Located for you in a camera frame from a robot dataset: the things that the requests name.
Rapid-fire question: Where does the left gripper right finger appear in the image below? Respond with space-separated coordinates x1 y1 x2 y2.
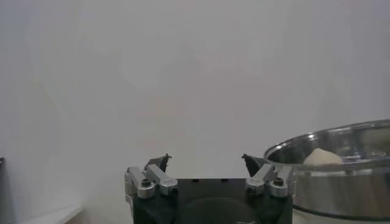
241 153 296 198

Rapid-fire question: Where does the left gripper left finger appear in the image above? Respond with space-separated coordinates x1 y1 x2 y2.
124 153 179 200

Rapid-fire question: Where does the white steamed baozi bun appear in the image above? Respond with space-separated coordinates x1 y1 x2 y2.
303 148 344 166

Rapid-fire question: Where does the perforated steel steamer basket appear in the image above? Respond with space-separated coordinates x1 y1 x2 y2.
263 119 390 222

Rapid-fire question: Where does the white side table with adapter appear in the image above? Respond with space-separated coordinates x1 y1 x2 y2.
18 205 85 224

